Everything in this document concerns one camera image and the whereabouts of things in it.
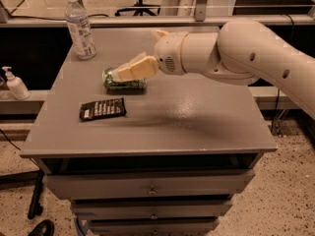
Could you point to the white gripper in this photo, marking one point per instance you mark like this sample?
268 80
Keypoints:
167 53

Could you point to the green soda can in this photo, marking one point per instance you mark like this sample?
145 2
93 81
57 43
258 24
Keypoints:
111 84

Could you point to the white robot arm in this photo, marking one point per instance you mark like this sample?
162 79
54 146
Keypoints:
240 53

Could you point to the black snack bar wrapper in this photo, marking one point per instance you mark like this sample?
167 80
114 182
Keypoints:
102 109

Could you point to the clear plastic water bottle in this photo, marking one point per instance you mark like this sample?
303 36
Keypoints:
79 28

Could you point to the grey drawer cabinet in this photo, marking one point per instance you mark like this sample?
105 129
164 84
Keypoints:
186 123

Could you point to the white pump sanitizer bottle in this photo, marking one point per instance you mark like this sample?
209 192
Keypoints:
16 85

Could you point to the top grey drawer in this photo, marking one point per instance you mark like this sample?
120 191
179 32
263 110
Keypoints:
148 184

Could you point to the grey drawer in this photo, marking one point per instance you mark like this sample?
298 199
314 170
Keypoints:
148 226
148 184
151 209

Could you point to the black floor stand leg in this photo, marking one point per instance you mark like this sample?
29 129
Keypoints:
26 179

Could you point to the middle grey drawer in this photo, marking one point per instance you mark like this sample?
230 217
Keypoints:
151 209

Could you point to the bottom grey drawer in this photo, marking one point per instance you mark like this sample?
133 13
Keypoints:
148 226

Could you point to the black shoe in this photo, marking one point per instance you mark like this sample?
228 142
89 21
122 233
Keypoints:
44 228

